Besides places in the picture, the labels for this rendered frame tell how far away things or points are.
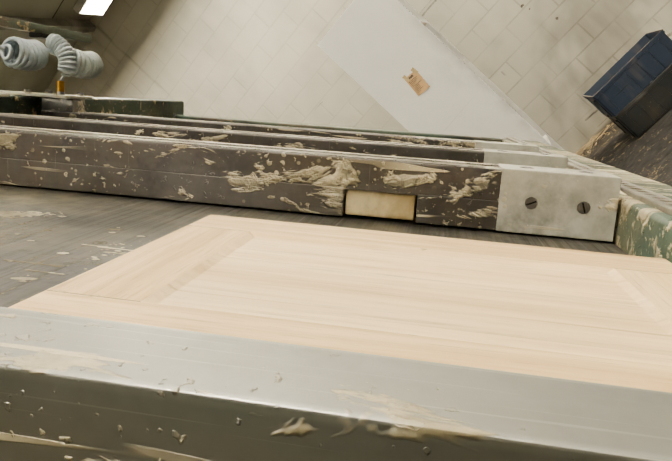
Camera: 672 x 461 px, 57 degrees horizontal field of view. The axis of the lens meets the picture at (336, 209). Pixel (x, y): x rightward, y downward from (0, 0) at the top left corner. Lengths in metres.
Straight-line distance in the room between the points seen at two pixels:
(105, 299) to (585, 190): 0.52
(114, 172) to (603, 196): 0.57
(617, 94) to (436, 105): 1.23
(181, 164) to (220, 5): 5.53
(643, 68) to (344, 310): 4.44
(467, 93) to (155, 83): 3.45
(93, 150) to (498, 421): 0.68
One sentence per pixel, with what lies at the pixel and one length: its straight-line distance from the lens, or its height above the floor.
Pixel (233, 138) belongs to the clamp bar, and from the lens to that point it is 1.05.
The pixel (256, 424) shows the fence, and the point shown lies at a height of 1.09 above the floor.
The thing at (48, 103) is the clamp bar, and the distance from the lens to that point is 1.54.
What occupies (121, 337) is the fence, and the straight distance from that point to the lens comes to 0.25.
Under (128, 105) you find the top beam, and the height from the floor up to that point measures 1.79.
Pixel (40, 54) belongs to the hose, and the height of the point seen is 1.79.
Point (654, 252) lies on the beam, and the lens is 0.63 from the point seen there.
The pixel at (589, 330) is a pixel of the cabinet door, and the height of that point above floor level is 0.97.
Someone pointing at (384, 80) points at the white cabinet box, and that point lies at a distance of 4.37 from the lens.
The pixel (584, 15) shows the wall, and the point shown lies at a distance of 5.72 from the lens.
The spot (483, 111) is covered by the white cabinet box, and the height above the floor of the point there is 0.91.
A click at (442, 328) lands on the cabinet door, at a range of 0.35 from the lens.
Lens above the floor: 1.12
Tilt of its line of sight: 1 degrees up
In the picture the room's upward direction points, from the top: 47 degrees counter-clockwise
